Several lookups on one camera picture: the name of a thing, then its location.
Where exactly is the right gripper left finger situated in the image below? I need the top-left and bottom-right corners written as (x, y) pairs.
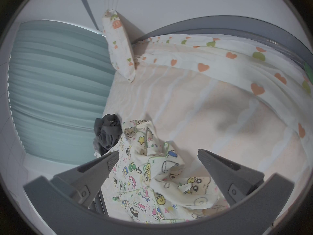
top-left (50, 151), bottom-right (120, 208)

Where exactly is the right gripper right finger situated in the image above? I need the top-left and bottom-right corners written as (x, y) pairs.
top-left (198, 148), bottom-right (266, 206)

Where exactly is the white printed pyjama top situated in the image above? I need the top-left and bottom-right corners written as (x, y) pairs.
top-left (106, 118), bottom-right (230, 226)

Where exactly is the black shirt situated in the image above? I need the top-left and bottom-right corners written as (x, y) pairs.
top-left (94, 114), bottom-right (123, 156)

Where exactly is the bed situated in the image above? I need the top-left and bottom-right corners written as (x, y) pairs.
top-left (73, 0), bottom-right (313, 226)

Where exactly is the blue-green curtain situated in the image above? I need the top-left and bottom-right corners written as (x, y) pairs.
top-left (7, 21), bottom-right (116, 166)

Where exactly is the white printed pillow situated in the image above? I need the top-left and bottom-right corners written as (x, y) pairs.
top-left (101, 9), bottom-right (137, 83)

